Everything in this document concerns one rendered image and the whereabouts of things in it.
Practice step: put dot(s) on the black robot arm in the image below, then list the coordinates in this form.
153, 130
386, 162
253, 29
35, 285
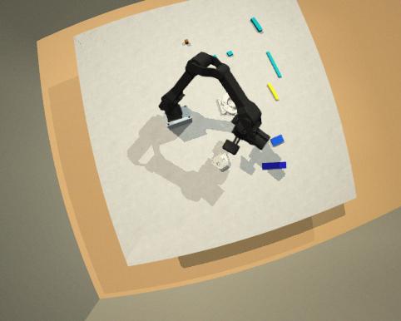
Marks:
247, 121

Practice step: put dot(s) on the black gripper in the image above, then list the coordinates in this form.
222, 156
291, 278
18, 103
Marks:
231, 146

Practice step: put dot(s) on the small blue block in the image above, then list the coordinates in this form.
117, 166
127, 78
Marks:
276, 140

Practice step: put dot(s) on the yellow flat bar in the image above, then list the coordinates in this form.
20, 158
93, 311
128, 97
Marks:
273, 91

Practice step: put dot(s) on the dark blue flat bar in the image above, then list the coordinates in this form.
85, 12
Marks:
273, 165

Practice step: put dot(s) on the teal rectangular bar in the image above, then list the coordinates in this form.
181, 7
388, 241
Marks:
256, 24

